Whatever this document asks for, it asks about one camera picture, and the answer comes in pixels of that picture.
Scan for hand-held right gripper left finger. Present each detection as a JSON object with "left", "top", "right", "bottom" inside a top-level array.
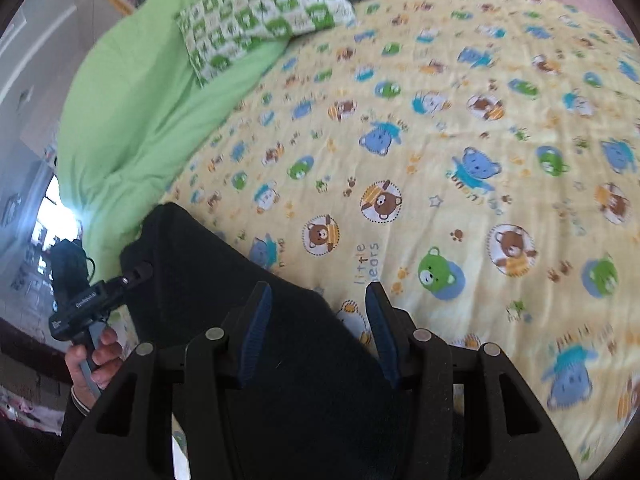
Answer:
[{"left": 54, "top": 281, "right": 273, "bottom": 480}]

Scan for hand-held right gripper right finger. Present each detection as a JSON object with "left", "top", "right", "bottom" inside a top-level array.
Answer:
[{"left": 365, "top": 281, "right": 581, "bottom": 480}]

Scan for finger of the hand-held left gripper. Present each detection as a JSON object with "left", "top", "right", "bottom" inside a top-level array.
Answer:
[{"left": 117, "top": 262, "right": 154, "bottom": 289}]

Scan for black pants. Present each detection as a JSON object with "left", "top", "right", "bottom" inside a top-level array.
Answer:
[{"left": 119, "top": 202, "right": 468, "bottom": 480}]

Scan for person's left forearm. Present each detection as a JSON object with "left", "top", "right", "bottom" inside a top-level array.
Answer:
[{"left": 59, "top": 386, "right": 103, "bottom": 458}]

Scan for person's left hand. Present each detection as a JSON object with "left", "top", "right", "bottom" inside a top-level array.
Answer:
[{"left": 65, "top": 327, "right": 124, "bottom": 409}]

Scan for light green blanket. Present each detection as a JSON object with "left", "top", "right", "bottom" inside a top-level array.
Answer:
[{"left": 55, "top": 0, "right": 292, "bottom": 281}]

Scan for yellow bear-print bedsheet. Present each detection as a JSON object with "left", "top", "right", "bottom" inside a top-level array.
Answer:
[{"left": 107, "top": 0, "right": 640, "bottom": 480}]

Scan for green checkered pillow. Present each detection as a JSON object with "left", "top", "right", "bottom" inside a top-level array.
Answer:
[{"left": 175, "top": 0, "right": 359, "bottom": 89}]

